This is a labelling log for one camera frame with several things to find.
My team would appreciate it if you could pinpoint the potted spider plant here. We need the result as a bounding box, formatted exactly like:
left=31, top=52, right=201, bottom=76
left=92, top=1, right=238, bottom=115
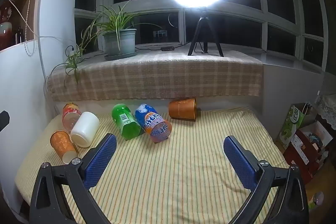
left=50, top=0, right=163, bottom=86

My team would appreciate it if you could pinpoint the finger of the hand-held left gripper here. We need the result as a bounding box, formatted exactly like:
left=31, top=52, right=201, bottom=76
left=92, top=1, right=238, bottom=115
left=0, top=111, right=10, bottom=132

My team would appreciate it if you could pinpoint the black tripod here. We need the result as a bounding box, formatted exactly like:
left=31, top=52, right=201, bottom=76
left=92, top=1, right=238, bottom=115
left=188, top=7, right=224, bottom=57

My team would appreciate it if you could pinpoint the white window frame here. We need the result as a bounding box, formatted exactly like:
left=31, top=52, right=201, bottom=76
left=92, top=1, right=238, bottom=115
left=75, top=0, right=331, bottom=72

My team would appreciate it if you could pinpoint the white plastic cup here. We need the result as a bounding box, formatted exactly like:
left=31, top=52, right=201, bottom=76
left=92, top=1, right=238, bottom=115
left=70, top=112, right=100, bottom=148

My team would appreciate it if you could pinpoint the red cardboard box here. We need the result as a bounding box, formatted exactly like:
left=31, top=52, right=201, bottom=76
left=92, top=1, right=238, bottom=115
left=283, top=121, right=331, bottom=184

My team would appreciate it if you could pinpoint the yellow striped bed sheet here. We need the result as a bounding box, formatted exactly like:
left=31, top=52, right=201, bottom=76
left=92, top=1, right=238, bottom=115
left=14, top=106, right=289, bottom=224

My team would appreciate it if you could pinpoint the brown plaid cloth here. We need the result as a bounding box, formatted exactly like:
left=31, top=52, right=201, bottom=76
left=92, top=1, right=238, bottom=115
left=46, top=50, right=264, bottom=101

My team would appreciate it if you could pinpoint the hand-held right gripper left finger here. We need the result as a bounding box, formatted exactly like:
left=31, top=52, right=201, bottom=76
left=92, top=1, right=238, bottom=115
left=29, top=133, right=117, bottom=224

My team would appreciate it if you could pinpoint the white lace cloth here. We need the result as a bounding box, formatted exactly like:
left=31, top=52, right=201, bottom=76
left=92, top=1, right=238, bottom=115
left=315, top=94, right=336, bottom=130

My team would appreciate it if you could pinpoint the white bead cord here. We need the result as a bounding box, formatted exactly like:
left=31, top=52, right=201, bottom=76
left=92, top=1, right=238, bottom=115
left=25, top=0, right=45, bottom=56

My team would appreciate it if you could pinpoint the green paper bag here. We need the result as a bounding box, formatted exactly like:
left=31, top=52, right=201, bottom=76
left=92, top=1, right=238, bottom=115
left=278, top=103, right=311, bottom=147

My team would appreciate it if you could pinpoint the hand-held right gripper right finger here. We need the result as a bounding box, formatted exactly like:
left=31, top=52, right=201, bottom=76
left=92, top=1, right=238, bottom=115
left=223, top=135, right=310, bottom=224

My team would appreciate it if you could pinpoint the brown paper cup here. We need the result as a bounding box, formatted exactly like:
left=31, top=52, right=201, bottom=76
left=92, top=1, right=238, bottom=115
left=168, top=98, right=197, bottom=122

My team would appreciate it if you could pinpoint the small round bottle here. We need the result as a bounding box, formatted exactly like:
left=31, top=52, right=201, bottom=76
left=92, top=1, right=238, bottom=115
left=308, top=191, right=324, bottom=211

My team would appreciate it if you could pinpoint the blue and orange printed cup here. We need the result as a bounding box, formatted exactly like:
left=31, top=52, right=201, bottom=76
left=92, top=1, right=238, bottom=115
left=135, top=104, right=173, bottom=143

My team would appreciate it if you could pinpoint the clear cup with red label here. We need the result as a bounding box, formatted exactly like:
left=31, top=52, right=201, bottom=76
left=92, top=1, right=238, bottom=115
left=62, top=103, right=82, bottom=132

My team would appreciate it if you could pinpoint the black cable with inline switch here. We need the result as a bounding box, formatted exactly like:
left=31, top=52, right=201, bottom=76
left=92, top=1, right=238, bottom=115
left=135, top=41, right=192, bottom=52

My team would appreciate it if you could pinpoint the green plastic cup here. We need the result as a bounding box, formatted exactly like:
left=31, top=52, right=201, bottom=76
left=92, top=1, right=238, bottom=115
left=112, top=103, right=142, bottom=140

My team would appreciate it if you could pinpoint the red ceramic vase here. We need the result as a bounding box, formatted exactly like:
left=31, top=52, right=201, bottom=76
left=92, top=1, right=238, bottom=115
left=0, top=0, right=13, bottom=50

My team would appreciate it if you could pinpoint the orange patterned paper cup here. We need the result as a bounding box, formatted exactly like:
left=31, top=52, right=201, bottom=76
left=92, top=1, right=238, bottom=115
left=50, top=130, right=78, bottom=164

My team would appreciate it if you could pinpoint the dark plant saucer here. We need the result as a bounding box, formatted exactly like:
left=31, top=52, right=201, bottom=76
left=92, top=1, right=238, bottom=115
left=104, top=50, right=138, bottom=61

